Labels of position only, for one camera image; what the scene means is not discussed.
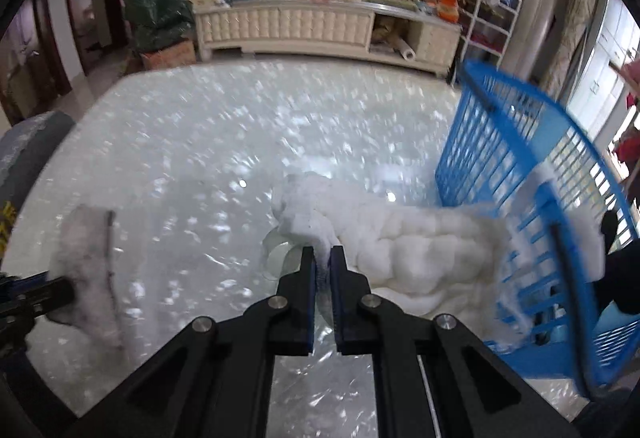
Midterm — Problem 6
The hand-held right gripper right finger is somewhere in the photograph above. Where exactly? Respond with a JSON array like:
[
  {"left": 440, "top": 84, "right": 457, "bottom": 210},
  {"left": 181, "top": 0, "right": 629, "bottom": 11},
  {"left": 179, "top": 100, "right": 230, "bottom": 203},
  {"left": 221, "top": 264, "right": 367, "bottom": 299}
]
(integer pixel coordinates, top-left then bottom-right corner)
[{"left": 330, "top": 244, "right": 581, "bottom": 438}]

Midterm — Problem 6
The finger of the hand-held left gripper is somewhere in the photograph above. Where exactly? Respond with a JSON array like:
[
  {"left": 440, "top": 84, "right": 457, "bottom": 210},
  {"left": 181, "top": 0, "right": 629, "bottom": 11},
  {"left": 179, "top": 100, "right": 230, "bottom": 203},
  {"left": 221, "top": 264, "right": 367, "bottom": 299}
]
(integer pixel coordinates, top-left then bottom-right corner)
[{"left": 17, "top": 277, "right": 77, "bottom": 320}]

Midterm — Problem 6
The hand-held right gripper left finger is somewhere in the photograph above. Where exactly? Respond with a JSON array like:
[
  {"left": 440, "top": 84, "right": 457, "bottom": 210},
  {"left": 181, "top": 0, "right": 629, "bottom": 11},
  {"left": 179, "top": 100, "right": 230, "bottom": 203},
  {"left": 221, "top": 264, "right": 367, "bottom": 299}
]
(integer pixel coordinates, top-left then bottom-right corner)
[{"left": 65, "top": 245, "right": 317, "bottom": 438}]

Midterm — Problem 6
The white fabric piece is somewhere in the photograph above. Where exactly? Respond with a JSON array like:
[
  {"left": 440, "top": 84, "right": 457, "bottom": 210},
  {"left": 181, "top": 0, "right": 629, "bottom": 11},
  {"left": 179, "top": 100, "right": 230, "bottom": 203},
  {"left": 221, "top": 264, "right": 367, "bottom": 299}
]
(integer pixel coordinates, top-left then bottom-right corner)
[{"left": 49, "top": 205, "right": 127, "bottom": 351}]

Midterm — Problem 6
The white quilted cloth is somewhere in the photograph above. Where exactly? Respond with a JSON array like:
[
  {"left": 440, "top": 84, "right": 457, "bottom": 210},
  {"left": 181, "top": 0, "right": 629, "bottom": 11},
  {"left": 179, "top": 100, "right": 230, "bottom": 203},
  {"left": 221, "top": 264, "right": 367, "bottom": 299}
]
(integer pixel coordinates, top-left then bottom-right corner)
[{"left": 270, "top": 172, "right": 607, "bottom": 319}]

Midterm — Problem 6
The blue plastic basket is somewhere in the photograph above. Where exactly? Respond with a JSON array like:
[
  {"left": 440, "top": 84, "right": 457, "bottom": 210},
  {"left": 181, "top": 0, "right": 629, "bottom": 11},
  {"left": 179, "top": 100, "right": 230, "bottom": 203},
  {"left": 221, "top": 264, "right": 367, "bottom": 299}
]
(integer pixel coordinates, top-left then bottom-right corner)
[{"left": 434, "top": 59, "right": 640, "bottom": 399}]

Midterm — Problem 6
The black cloth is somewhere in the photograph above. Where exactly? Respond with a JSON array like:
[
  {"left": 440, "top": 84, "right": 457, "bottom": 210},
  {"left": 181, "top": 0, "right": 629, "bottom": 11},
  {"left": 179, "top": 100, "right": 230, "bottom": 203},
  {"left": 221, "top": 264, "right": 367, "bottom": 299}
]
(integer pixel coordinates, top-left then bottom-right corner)
[{"left": 597, "top": 211, "right": 640, "bottom": 316}]

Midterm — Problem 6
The cream tufted media cabinet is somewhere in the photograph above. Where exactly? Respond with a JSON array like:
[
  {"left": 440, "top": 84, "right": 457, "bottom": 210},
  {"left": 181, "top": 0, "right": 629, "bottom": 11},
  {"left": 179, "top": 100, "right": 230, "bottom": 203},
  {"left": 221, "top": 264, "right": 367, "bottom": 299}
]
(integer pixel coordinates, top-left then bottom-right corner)
[{"left": 192, "top": 0, "right": 463, "bottom": 79}]

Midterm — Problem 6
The printed cardboard box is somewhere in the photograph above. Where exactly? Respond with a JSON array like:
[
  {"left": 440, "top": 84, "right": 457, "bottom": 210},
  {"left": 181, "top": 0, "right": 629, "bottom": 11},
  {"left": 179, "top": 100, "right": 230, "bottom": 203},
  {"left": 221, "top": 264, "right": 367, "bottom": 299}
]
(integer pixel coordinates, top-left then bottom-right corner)
[{"left": 140, "top": 41, "right": 197, "bottom": 72}]

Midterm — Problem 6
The green plastic bag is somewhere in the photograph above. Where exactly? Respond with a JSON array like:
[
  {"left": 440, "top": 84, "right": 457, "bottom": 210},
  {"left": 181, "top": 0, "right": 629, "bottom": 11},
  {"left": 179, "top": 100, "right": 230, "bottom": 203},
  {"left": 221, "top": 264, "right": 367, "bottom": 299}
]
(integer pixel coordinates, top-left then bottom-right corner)
[{"left": 124, "top": 0, "right": 196, "bottom": 54}]

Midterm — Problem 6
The white shelf rack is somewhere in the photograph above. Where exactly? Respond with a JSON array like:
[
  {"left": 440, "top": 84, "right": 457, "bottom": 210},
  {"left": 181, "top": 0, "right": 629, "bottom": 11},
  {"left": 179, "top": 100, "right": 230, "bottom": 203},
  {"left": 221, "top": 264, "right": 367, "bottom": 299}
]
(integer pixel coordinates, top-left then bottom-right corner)
[{"left": 452, "top": 0, "right": 523, "bottom": 85}]

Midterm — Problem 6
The red garment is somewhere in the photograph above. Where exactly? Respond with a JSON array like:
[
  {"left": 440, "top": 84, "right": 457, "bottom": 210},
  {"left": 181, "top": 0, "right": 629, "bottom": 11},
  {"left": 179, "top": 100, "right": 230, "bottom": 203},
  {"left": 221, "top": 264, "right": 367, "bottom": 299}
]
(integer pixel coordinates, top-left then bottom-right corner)
[{"left": 615, "top": 123, "right": 640, "bottom": 179}]

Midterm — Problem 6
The patterned curtain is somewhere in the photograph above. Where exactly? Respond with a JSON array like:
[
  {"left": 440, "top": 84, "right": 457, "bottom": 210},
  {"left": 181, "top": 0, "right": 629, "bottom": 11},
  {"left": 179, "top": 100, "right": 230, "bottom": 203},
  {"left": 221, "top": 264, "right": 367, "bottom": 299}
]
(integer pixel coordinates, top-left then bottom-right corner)
[{"left": 555, "top": 0, "right": 609, "bottom": 119}]

